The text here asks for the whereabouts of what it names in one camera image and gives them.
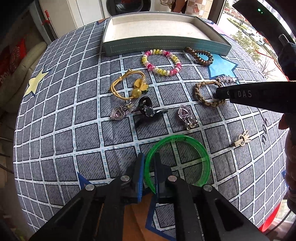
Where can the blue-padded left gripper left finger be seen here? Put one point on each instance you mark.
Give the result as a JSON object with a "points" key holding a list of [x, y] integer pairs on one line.
{"points": [[138, 179]]}

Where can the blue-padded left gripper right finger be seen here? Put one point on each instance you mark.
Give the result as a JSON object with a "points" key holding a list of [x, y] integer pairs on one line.
{"points": [[161, 174]]}

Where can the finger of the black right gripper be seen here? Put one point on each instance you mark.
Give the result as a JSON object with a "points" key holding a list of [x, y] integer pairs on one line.
{"points": [[274, 96]]}

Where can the green translucent bangle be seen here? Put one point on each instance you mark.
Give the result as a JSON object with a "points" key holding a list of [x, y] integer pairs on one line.
{"points": [[205, 159]]}

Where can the star rhinestone hair clip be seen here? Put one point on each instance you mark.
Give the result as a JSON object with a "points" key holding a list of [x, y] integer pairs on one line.
{"points": [[226, 79]]}

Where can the heart pendant silver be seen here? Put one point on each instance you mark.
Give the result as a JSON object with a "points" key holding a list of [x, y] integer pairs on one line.
{"points": [[120, 112], [187, 117]]}

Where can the black hair claw clip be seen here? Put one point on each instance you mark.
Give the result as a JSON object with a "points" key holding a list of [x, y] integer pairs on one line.
{"points": [[149, 114]]}

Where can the teal jewelry tray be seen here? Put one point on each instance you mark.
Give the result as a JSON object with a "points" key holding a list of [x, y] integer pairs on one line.
{"points": [[136, 32]]}

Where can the person's right hand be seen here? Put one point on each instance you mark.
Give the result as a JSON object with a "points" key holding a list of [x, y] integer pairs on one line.
{"points": [[287, 121]]}

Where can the grey checkered star tablecloth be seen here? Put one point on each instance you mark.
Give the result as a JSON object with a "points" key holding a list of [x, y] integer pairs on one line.
{"points": [[64, 130]]}

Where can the beige sofa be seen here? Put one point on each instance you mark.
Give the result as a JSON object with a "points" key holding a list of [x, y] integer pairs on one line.
{"points": [[14, 86]]}

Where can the white washing machine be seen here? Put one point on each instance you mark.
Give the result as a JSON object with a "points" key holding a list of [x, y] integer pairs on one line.
{"points": [[119, 7]]}

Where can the red cushion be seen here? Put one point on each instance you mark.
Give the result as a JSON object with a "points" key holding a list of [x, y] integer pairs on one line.
{"points": [[10, 59]]}

